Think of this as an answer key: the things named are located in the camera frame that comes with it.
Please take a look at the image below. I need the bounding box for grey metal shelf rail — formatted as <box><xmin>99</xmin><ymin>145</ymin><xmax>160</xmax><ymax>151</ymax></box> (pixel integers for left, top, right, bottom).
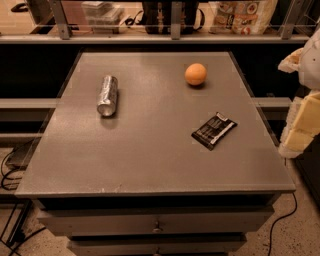
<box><xmin>0</xmin><ymin>0</ymin><xmax>319</xmax><ymax>44</ymax></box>

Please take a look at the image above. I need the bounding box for clear plastic container stack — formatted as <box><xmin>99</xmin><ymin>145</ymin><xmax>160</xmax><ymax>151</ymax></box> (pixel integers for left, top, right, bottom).
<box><xmin>81</xmin><ymin>1</ymin><xmax>124</xmax><ymax>34</ymax></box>

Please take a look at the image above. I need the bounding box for black floor cables left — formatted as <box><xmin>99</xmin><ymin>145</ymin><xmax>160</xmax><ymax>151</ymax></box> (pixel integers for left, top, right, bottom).
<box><xmin>0</xmin><ymin>139</ymin><xmax>46</xmax><ymax>256</ymax></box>

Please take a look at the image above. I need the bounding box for black floor cable right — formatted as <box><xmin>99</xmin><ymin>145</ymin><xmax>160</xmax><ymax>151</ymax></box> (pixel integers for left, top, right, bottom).
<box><xmin>267</xmin><ymin>192</ymin><xmax>298</xmax><ymax>256</ymax></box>

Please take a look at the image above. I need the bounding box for printed snack bag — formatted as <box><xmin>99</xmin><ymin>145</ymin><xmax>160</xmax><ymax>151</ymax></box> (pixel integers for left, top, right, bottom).
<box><xmin>210</xmin><ymin>0</ymin><xmax>278</xmax><ymax>35</ymax></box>

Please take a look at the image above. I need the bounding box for silver redbull can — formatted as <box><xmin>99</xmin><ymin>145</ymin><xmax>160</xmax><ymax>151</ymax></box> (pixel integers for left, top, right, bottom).
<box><xmin>97</xmin><ymin>75</ymin><xmax>118</xmax><ymax>117</ymax></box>

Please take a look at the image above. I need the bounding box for upper drawer knob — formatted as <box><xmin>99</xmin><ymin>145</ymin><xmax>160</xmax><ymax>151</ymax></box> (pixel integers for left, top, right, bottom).
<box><xmin>152</xmin><ymin>221</ymin><xmax>163</xmax><ymax>234</ymax></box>

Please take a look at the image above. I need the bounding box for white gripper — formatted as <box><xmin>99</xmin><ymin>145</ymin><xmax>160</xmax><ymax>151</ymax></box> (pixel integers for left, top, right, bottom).
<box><xmin>278</xmin><ymin>29</ymin><xmax>320</xmax><ymax>158</ymax></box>

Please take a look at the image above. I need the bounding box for grey drawer cabinet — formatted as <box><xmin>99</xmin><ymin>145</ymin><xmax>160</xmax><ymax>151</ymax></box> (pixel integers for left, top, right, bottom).
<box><xmin>17</xmin><ymin>52</ymin><xmax>295</xmax><ymax>256</ymax></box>

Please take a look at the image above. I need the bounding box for orange ball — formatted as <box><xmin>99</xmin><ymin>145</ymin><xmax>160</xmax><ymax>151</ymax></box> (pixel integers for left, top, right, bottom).
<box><xmin>185</xmin><ymin>63</ymin><xmax>207</xmax><ymax>86</ymax></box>

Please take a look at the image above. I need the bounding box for black backpack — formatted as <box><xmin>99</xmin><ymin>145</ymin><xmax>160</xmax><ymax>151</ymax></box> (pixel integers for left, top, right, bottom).
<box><xmin>125</xmin><ymin>0</ymin><xmax>205</xmax><ymax>35</ymax></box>

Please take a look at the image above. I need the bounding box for black snack packet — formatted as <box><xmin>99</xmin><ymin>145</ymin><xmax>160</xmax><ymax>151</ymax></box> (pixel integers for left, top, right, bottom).
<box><xmin>191</xmin><ymin>112</ymin><xmax>237</xmax><ymax>151</ymax></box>

